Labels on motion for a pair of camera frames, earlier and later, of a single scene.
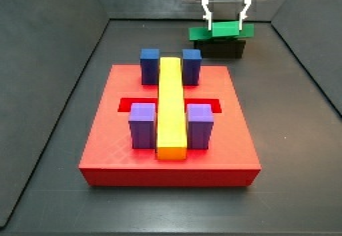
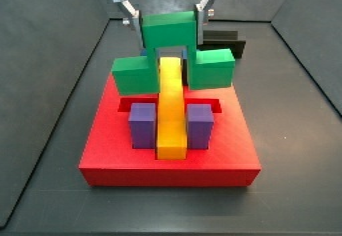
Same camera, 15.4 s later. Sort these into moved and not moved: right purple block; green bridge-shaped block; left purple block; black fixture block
Moved: green bridge-shaped block
Not moved: left purple block; black fixture block; right purple block
